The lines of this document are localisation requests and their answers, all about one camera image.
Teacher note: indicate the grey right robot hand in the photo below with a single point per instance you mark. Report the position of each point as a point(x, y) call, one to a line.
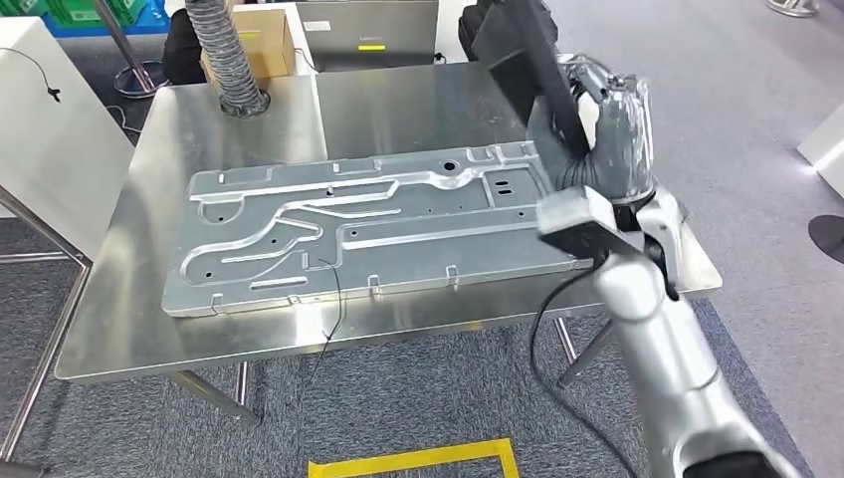
point(623, 145)

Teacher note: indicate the black plastic plate frame part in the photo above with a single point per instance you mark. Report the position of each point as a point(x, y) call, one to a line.
point(521, 46)

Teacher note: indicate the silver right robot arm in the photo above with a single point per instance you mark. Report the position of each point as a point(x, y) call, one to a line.
point(672, 382)

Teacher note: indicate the stainless steel workbench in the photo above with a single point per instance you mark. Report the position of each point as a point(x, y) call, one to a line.
point(145, 264)

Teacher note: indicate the black bag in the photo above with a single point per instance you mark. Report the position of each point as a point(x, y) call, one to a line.
point(465, 33)

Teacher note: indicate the white plinth box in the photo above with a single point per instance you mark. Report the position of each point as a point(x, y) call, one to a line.
point(827, 148)

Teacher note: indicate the chrome stanchion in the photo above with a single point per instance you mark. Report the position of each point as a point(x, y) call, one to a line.
point(791, 8)
point(138, 79)

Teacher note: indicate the black pole stand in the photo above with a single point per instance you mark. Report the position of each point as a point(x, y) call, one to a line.
point(829, 237)

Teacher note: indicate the stamped grey metal panel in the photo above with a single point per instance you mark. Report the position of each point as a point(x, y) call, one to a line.
point(409, 237)

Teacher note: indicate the grey laptop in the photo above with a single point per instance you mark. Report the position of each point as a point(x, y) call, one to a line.
point(369, 33)

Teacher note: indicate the brown cardboard box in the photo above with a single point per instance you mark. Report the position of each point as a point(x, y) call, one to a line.
point(270, 46)

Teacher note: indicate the yellow floor tape square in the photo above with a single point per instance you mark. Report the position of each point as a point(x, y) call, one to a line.
point(409, 458)

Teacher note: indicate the blue plastic crate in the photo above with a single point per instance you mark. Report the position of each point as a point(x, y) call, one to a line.
point(151, 23)

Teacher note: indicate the white box panel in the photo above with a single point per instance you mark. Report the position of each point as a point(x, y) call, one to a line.
point(66, 152)

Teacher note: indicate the green plastic crate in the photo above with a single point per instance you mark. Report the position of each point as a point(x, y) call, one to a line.
point(72, 10)

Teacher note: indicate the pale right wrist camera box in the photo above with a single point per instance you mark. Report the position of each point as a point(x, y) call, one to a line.
point(580, 221)

